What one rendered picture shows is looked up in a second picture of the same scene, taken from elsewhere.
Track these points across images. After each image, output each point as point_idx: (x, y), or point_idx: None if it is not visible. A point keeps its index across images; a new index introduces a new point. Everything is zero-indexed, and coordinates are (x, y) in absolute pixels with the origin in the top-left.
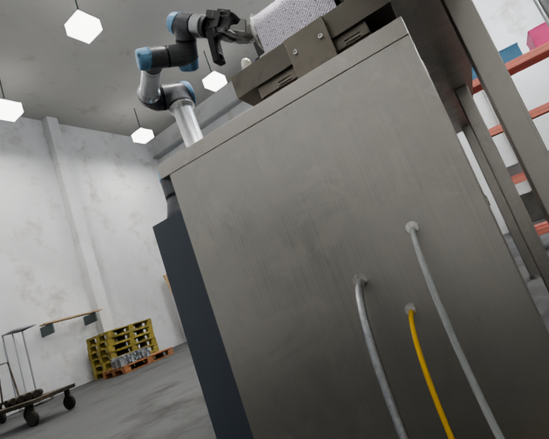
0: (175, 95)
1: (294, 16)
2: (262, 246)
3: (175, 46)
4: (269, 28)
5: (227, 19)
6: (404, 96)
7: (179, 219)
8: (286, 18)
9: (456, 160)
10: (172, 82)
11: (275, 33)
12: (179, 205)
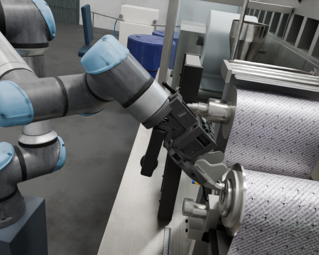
0: (25, 36)
1: (295, 248)
2: None
3: (82, 96)
4: (256, 237)
5: (200, 146)
6: None
7: None
8: (284, 244)
9: None
10: (23, 1)
11: (258, 247)
12: None
